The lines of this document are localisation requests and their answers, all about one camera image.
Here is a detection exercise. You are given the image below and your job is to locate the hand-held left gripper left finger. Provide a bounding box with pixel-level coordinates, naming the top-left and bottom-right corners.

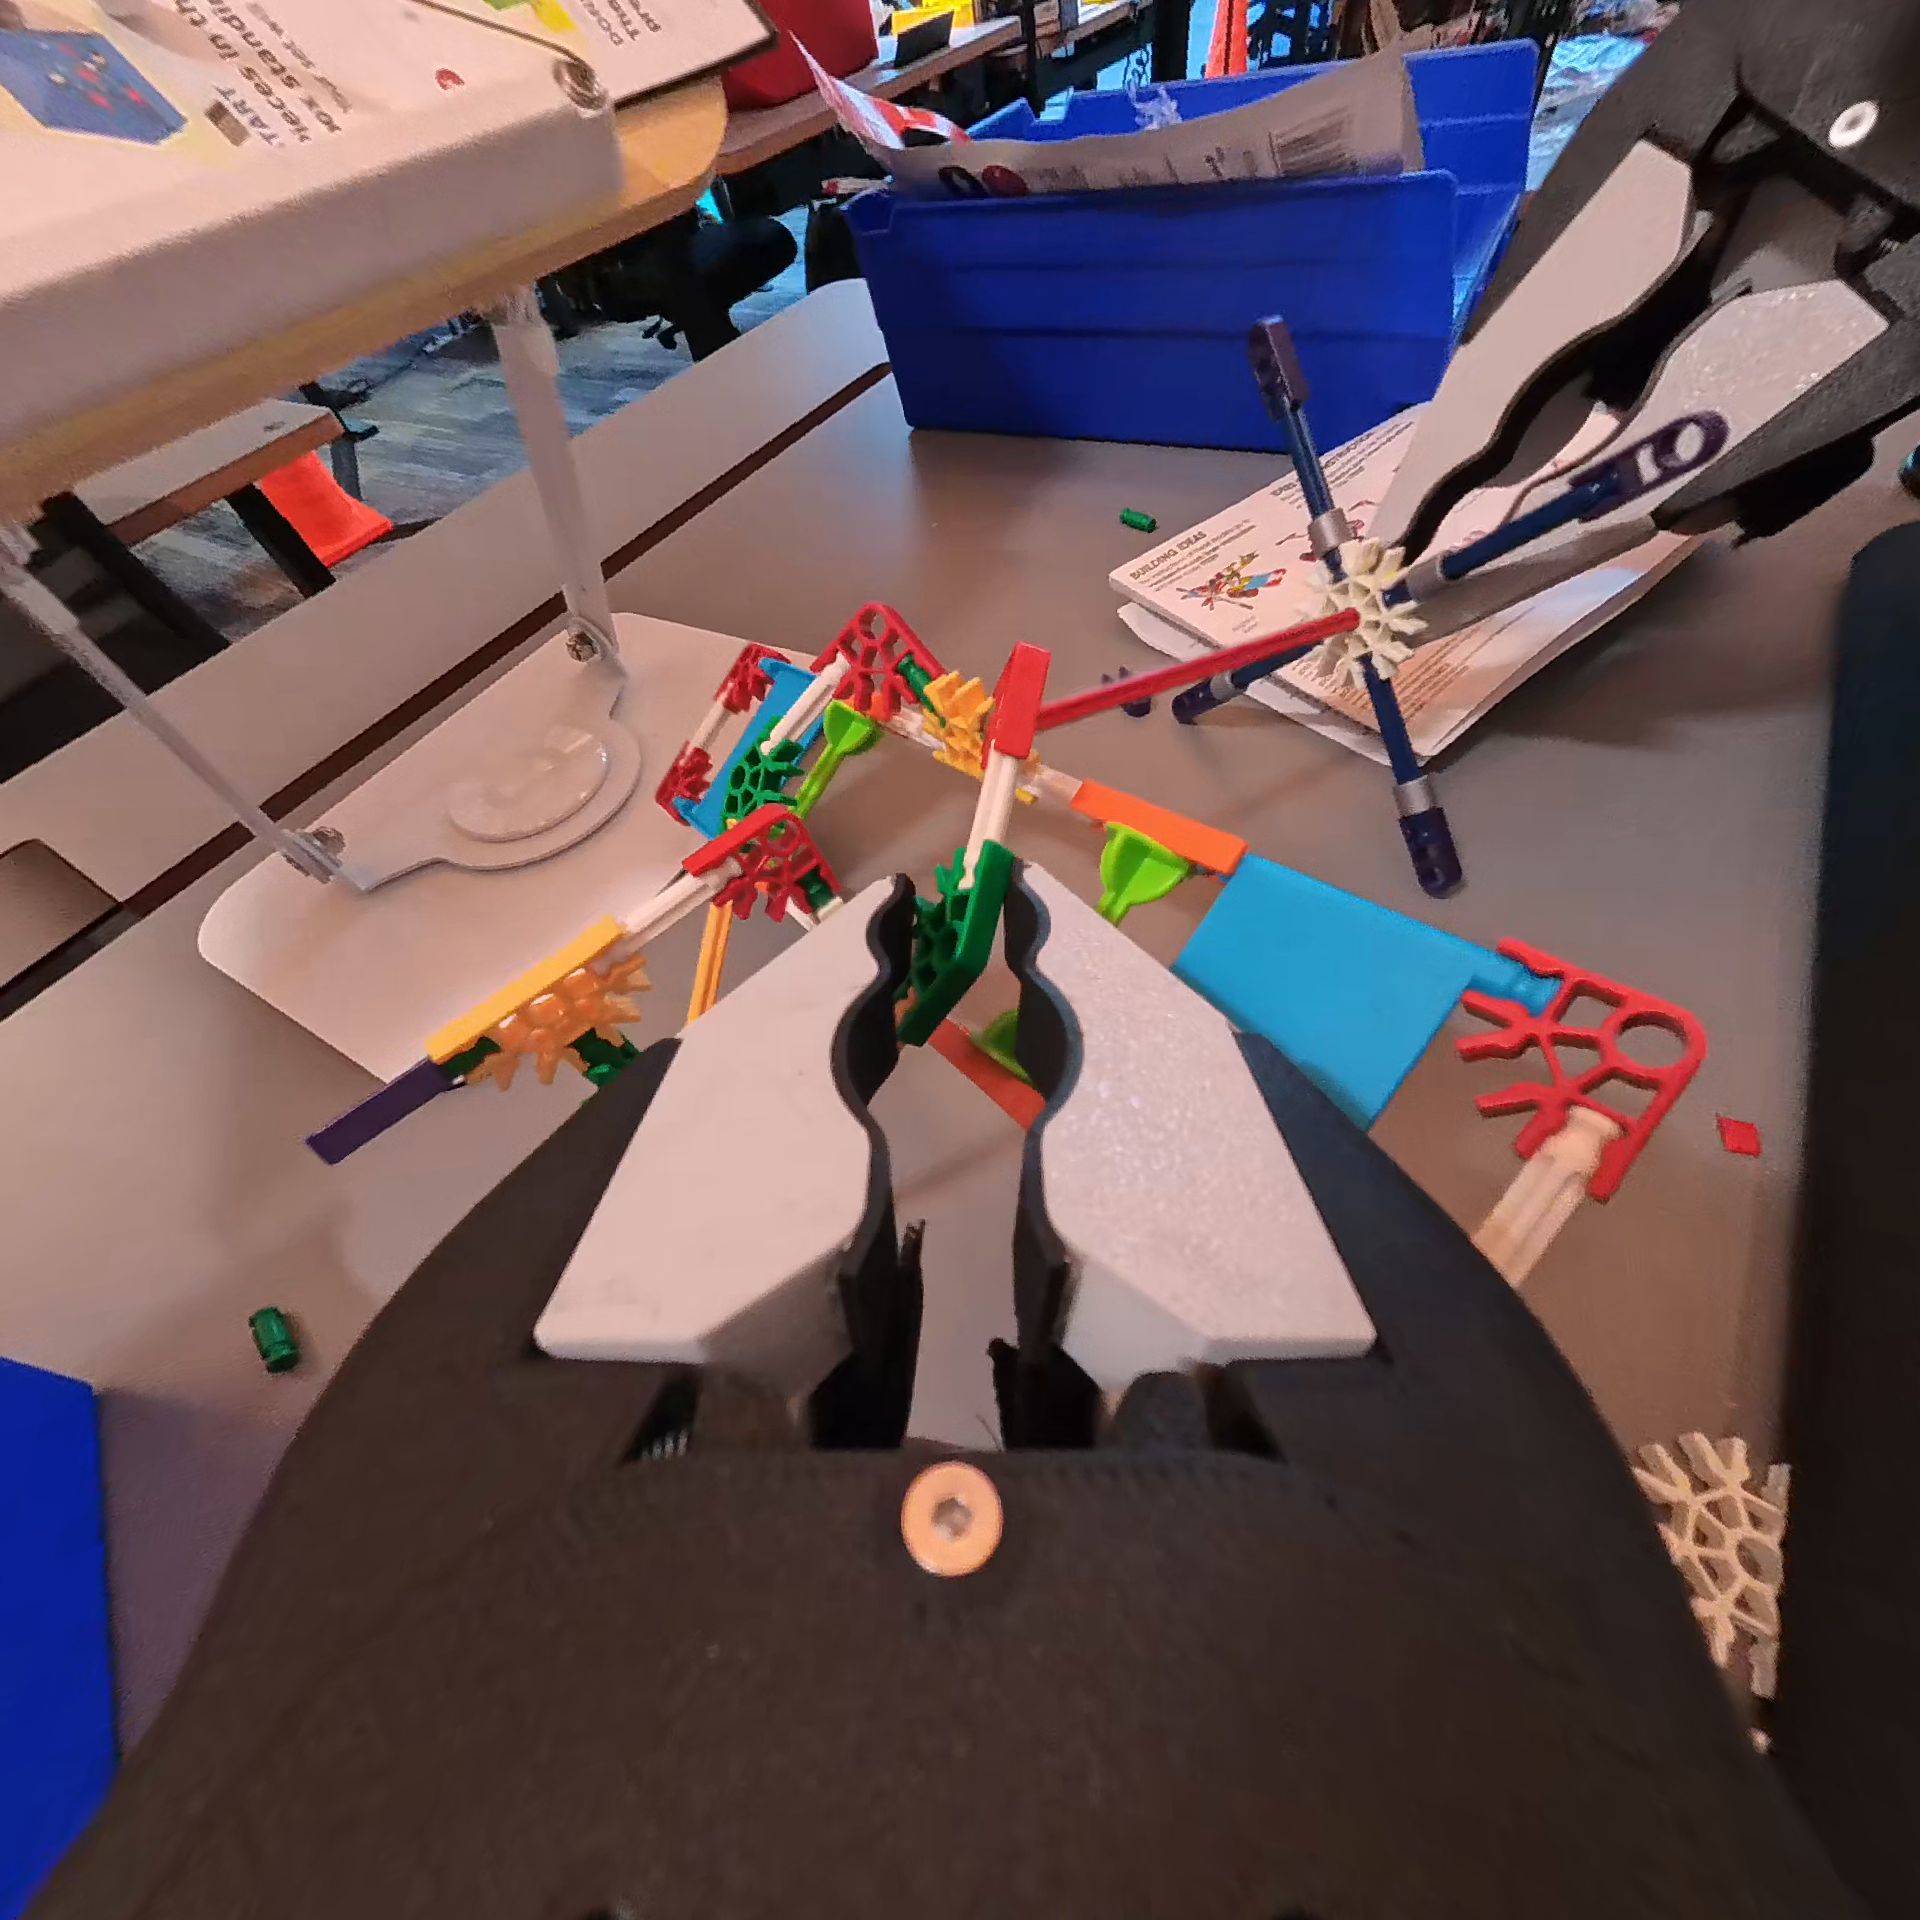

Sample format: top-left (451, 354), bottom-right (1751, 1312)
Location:
top-left (536, 878), bottom-right (929, 1451)

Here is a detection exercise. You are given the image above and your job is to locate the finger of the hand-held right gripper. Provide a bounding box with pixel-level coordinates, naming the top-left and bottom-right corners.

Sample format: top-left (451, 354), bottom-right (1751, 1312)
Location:
top-left (1379, 141), bottom-right (1717, 547)
top-left (1418, 280), bottom-right (1890, 631)

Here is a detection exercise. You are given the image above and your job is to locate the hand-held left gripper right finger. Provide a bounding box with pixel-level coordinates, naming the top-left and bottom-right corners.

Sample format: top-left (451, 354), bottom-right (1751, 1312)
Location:
top-left (987, 864), bottom-right (1379, 1451)

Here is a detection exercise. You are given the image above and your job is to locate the colourful construction toy airplane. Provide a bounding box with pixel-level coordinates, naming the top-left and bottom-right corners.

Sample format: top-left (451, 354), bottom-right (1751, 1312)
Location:
top-left (306, 600), bottom-right (1710, 1289)

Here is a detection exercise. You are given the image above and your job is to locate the blue rod toy propeller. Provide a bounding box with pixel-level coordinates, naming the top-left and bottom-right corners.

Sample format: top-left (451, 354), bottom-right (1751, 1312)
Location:
top-left (1036, 318), bottom-right (1730, 897)

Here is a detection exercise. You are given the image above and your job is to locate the white instruction booklet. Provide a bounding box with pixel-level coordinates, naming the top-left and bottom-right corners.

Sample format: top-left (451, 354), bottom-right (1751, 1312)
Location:
top-left (1112, 405), bottom-right (1705, 765)

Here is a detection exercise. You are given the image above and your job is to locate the white metal stand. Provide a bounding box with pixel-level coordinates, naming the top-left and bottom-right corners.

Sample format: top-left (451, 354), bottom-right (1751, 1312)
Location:
top-left (0, 284), bottom-right (822, 1083)

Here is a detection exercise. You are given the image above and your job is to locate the white snowflake connector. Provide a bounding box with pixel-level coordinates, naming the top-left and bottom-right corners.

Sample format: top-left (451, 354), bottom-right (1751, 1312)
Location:
top-left (1690, 1590), bottom-right (1785, 1704)
top-left (1632, 1432), bottom-right (1790, 1612)

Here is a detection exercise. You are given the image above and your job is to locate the orange traffic cone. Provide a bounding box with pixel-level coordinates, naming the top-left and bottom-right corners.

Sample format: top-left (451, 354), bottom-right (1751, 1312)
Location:
top-left (254, 450), bottom-right (396, 567)

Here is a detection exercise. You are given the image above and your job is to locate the red storage box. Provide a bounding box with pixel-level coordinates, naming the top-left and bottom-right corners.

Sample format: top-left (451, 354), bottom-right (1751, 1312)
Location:
top-left (722, 30), bottom-right (856, 111)

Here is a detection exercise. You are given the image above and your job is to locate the black office chair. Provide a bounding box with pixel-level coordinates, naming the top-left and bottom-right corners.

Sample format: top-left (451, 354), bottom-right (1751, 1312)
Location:
top-left (572, 208), bottom-right (796, 354)

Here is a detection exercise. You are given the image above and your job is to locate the white printed box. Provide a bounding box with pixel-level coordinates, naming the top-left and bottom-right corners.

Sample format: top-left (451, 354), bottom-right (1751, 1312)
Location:
top-left (0, 0), bottom-right (623, 436)

